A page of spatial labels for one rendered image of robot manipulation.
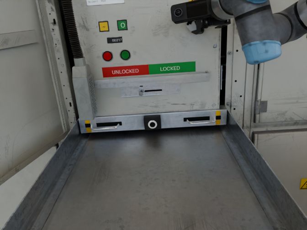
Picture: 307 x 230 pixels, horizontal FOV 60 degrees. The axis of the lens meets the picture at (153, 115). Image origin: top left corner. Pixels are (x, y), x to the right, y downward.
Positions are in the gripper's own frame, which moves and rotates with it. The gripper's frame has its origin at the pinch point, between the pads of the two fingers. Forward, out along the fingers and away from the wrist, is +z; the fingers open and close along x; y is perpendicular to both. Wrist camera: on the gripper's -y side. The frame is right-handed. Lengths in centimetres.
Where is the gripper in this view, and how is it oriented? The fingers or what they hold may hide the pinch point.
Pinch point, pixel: (187, 24)
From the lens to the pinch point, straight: 90.4
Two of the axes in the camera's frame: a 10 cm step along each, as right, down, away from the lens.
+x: -1.3, -9.8, -1.2
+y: 9.6, -1.6, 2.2
